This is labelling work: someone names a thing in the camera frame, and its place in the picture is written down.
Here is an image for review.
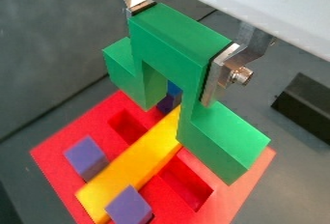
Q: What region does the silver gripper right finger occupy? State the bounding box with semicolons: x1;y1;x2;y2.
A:
200;22;274;107

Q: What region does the purple block right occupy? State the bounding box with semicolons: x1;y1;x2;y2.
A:
104;185;154;224

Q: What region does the black angled bracket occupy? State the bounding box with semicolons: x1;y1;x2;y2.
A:
271;72;330;145

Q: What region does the purple block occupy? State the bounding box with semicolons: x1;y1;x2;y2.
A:
64;136;110;182
104;185;154;224

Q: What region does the long yellow block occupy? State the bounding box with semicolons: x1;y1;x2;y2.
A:
75;107;182;224

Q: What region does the purple block left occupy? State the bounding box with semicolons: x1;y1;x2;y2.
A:
64;136;110;182

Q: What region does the green arch-shaped block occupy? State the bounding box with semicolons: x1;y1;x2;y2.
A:
103;3;270;184

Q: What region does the blue block left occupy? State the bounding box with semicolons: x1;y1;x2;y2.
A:
158;81;183;114

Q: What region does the red board with slots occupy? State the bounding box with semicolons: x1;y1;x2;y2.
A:
31;92;275;224

